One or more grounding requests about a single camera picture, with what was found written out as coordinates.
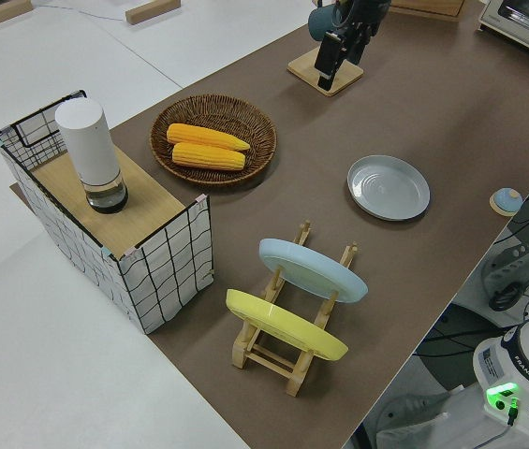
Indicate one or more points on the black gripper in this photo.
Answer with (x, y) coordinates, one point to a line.
(329, 53)

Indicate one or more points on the gray round plate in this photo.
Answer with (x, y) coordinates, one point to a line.
(388, 189)

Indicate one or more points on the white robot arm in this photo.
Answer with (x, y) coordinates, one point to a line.
(526, 369)

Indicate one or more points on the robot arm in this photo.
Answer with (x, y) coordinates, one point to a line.
(371, 9)

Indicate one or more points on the light blue plate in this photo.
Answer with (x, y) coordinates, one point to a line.
(311, 271)

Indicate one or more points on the yellow plate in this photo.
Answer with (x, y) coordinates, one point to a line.
(283, 325)

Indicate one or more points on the wooden plate rack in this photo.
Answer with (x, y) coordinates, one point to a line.
(268, 360)

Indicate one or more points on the wooden mug tree stand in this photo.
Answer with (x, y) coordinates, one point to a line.
(302, 68)

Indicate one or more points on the dark teal mug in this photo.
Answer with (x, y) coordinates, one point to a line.
(318, 23)

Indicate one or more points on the wooden drawer cabinet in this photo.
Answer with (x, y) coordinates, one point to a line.
(428, 5)

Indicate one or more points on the yellow corn cob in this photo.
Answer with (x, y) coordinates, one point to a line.
(203, 135)
(208, 156)

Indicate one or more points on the brown wicker basket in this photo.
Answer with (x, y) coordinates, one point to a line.
(208, 180)

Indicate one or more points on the white toaster oven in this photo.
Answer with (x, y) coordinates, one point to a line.
(526, 23)

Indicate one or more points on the wooden board shelf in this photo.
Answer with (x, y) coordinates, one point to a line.
(142, 206)

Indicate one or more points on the white cylindrical electric grinder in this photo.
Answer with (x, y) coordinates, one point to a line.
(91, 145)

